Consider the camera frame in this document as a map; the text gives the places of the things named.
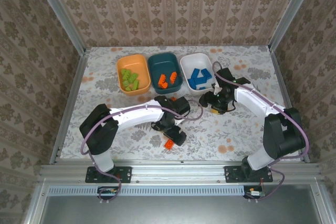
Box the floral patterned table cover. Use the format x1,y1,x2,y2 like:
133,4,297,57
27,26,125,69
59,46,303,162

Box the white plastic container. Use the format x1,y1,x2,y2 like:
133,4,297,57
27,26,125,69
180,52,218,95

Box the teal plastic container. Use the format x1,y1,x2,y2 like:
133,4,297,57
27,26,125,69
146,52,184,95

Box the orange plastic container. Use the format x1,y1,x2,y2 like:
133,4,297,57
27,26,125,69
116,54,152,96

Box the grey metal panel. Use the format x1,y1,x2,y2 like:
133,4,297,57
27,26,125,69
25,184,336,224

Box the small electronics connector board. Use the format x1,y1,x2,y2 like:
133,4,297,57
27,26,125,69
97,186,119,199
244,186,266,200

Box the aluminium frame beam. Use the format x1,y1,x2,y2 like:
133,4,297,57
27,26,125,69
38,159,324,184

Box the grey slotted cable duct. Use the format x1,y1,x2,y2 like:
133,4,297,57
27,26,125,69
48,185,247,196

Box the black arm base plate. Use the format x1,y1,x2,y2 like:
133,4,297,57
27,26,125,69
224,165,274,183
85,165,132,184

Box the aluminium side rail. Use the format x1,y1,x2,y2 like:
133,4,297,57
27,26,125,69
270,48,312,163
49,49,91,164

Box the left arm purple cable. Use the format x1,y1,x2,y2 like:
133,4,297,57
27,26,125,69
80,100,204,205

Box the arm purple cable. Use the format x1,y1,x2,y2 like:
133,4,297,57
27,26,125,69
212,60,310,201
80,100,204,205

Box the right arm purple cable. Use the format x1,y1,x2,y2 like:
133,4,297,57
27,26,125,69
212,60,310,201

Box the aluminium frame post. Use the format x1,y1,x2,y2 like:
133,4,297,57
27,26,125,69
30,0,87,56
268,0,321,51

